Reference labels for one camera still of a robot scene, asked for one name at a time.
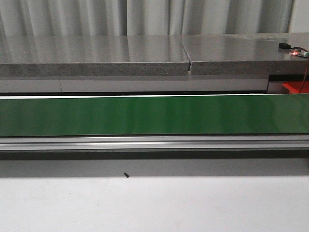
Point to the green conveyor belt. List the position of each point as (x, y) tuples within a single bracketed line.
[(165, 122)]

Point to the white curtain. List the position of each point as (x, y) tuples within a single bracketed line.
[(151, 17)]

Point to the red plastic tray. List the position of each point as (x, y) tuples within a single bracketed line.
[(296, 87)]

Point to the small green circuit board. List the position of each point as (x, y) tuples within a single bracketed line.
[(294, 51)]

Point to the grey stone counter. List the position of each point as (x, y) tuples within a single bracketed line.
[(188, 64)]

